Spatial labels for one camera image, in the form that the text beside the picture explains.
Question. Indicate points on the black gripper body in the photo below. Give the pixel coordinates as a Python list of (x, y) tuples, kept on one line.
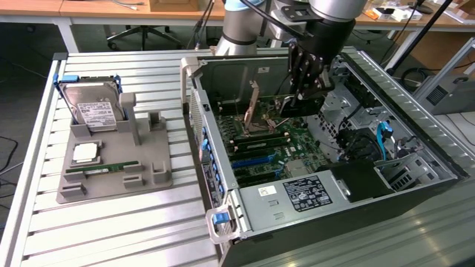
[(330, 39)]

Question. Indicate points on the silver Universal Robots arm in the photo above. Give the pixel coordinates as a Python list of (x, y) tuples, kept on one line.
[(238, 27)]

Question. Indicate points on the metal drive cage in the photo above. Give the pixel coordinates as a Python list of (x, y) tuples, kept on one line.
[(344, 103)]

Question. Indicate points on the wooden desk with clutter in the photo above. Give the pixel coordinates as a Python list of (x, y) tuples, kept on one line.
[(378, 23)]

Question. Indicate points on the metal socket cover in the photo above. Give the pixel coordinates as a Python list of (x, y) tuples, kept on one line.
[(271, 121)]

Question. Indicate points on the thin locking lever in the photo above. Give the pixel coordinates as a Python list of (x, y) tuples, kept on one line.
[(238, 107)]

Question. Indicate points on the black RAM slot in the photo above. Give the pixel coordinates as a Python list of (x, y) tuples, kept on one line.
[(231, 110), (230, 103)]

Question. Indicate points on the green motherboard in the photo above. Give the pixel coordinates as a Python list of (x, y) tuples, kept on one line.
[(296, 142)]

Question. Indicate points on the black tripod pole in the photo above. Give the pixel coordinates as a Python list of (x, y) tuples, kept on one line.
[(427, 26)]

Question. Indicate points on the black round object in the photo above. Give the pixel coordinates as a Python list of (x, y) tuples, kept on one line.
[(423, 9)]

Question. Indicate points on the black installed RAM stick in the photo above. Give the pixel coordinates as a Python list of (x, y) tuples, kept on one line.
[(259, 144)]

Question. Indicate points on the silver chipset heatsink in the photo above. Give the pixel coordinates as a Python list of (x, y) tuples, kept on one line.
[(296, 168)]

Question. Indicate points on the blue expansion slot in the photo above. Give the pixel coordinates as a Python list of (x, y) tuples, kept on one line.
[(252, 162)]

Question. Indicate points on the black expansion slot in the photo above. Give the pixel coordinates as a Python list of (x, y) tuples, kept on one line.
[(259, 180), (256, 172)]

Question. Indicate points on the black plastic shroud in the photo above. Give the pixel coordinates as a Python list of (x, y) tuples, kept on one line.
[(356, 180)]

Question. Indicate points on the grey computer tower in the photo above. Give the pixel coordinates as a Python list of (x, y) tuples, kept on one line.
[(456, 97)]

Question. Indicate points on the cardboard box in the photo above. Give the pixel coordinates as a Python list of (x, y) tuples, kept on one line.
[(174, 5)]

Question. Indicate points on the metal disk bay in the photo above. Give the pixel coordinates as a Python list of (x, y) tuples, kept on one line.
[(404, 172)]

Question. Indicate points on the black office chair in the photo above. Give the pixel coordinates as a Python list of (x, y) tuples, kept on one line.
[(143, 33)]

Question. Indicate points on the grey power supply unit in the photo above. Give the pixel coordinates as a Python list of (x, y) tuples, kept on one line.
[(259, 211)]

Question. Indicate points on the open black PC case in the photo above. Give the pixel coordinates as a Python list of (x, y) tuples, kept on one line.
[(408, 205)]

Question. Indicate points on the hard disk in blue carrier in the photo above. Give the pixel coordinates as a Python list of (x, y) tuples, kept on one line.
[(96, 103)]

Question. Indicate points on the grey parts rack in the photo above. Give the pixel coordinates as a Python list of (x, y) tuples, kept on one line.
[(119, 150)]

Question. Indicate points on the long wooden desk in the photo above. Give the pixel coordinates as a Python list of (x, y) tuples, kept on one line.
[(92, 11)]

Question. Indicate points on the green RAM stick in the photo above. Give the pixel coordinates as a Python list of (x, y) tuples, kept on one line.
[(111, 167)]

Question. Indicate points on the silver CPU chip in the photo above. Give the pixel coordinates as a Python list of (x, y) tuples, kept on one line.
[(84, 153)]

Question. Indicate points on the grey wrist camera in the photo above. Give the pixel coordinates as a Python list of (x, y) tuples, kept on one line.
[(292, 15)]

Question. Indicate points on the grey case clamp bracket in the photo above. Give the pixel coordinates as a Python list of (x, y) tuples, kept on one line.
[(219, 239), (190, 65)]

